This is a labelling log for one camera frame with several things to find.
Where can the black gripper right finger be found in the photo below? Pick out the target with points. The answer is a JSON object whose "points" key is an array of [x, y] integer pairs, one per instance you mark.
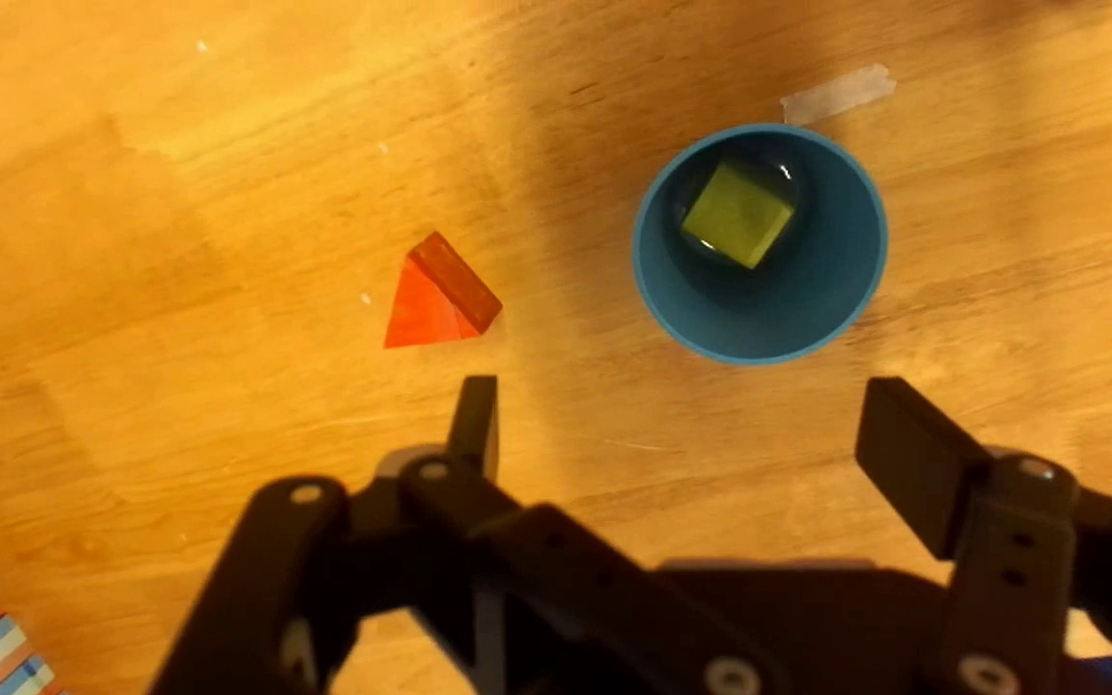
{"points": [[1004, 552]]}

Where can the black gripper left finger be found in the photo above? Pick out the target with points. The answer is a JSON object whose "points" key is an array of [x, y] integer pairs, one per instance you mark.
{"points": [[389, 581]]}

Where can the yellow block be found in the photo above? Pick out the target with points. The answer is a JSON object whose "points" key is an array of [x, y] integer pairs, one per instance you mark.
{"points": [[737, 218]]}

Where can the red triangular block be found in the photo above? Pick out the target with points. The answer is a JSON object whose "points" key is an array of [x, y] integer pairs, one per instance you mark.
{"points": [[432, 304]]}

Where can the blue cup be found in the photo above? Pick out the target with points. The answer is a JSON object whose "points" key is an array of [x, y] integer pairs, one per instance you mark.
{"points": [[761, 316]]}

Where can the white tape strip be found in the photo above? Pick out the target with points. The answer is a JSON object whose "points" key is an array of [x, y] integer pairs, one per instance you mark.
{"points": [[838, 93]]}

